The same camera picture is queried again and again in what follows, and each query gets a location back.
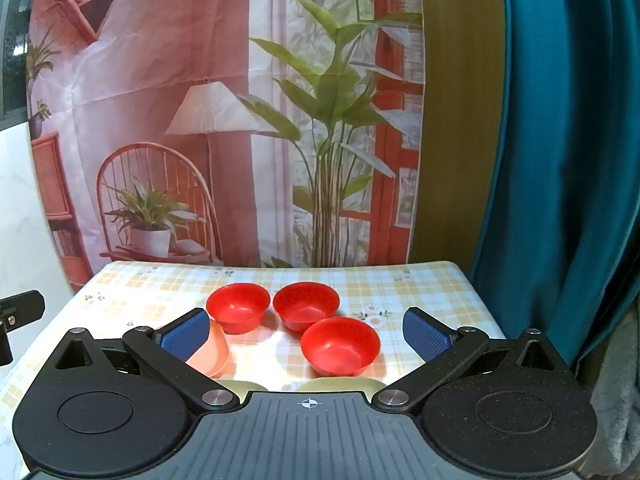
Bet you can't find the pale green plastic plate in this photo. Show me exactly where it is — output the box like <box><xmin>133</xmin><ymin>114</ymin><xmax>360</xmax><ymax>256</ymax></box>
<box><xmin>217</xmin><ymin>380</ymin><xmax>269</xmax><ymax>404</ymax></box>
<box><xmin>295</xmin><ymin>377</ymin><xmax>388</xmax><ymax>404</ymax></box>

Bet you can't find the red plastic bowl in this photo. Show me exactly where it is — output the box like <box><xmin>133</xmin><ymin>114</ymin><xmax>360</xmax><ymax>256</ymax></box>
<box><xmin>206</xmin><ymin>283</ymin><xmax>272</xmax><ymax>335</ymax></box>
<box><xmin>300</xmin><ymin>316</ymin><xmax>380</xmax><ymax>377</ymax></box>
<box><xmin>272</xmin><ymin>282</ymin><xmax>341</xmax><ymax>333</ymax></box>

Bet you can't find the printed room scene backdrop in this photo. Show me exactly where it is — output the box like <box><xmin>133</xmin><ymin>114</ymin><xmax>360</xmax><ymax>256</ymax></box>
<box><xmin>25</xmin><ymin>0</ymin><xmax>426</xmax><ymax>293</ymax></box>

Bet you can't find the grey fleece cloth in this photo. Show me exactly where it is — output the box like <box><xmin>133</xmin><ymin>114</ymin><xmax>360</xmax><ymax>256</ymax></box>
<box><xmin>590</xmin><ymin>335</ymin><xmax>640</xmax><ymax>480</ymax></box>

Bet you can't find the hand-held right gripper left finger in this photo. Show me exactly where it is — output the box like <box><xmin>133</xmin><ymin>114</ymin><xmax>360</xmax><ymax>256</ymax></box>
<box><xmin>52</xmin><ymin>308</ymin><xmax>241</xmax><ymax>413</ymax></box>

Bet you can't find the yellow checked floral tablecloth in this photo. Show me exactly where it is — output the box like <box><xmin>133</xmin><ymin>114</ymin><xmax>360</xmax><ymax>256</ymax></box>
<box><xmin>0</xmin><ymin>260</ymin><xmax>507</xmax><ymax>476</ymax></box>

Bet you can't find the olive wooden panel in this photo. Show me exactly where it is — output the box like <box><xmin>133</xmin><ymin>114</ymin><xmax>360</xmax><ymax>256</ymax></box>
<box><xmin>410</xmin><ymin>0</ymin><xmax>506</xmax><ymax>266</ymax></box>

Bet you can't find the dark window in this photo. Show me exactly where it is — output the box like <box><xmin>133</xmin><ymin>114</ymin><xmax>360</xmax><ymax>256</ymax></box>
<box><xmin>0</xmin><ymin>0</ymin><xmax>37</xmax><ymax>128</ymax></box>

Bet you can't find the teal curtain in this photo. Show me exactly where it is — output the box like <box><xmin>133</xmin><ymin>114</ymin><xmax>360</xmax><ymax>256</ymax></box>
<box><xmin>467</xmin><ymin>0</ymin><xmax>640</xmax><ymax>376</ymax></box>

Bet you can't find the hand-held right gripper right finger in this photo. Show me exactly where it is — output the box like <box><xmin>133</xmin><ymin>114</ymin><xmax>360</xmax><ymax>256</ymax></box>
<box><xmin>375</xmin><ymin>306</ymin><xmax>571</xmax><ymax>413</ymax></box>

